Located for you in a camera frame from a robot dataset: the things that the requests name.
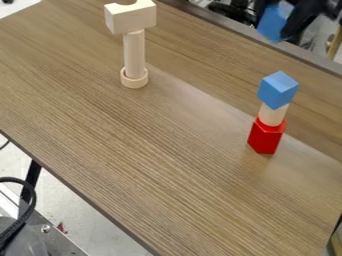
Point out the grey metal base plate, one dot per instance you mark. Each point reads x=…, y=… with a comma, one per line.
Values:
x=40, y=238

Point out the white cylinder block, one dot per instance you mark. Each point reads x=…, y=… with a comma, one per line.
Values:
x=272, y=116

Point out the black table leg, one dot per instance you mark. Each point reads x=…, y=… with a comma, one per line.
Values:
x=31, y=180

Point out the cream notched block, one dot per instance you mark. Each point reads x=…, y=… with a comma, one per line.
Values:
x=130, y=16

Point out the cream cylinder block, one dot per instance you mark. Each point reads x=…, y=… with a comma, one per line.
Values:
x=134, y=53

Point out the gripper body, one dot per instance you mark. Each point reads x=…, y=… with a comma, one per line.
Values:
x=307, y=13

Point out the red hexagonal block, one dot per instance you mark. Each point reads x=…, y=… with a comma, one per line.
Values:
x=266, y=136

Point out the blue cube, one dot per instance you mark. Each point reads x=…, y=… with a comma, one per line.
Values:
x=277, y=90
x=272, y=22

